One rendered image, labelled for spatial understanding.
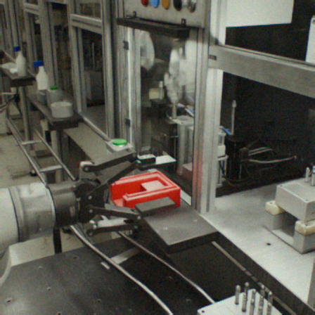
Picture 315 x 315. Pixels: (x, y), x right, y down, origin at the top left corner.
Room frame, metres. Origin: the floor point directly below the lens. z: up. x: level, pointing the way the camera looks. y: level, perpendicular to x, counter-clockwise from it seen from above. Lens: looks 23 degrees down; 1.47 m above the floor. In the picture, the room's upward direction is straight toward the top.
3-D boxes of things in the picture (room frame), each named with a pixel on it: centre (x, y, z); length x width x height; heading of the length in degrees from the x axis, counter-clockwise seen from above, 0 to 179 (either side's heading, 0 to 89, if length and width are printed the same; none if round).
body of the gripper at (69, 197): (0.65, 0.13, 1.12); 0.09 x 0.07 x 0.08; 117
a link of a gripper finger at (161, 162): (0.72, 0.00, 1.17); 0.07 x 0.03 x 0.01; 117
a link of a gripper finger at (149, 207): (0.72, 0.00, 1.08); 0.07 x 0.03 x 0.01; 117
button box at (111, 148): (1.20, 0.10, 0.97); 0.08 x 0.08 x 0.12; 27
